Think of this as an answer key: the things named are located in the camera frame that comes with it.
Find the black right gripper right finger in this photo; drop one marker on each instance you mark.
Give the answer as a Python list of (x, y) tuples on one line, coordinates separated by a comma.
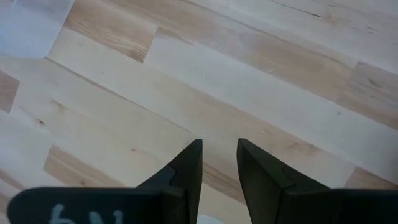
[(273, 193)]

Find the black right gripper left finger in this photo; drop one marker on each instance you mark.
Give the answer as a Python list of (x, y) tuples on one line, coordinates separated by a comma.
[(174, 199)]

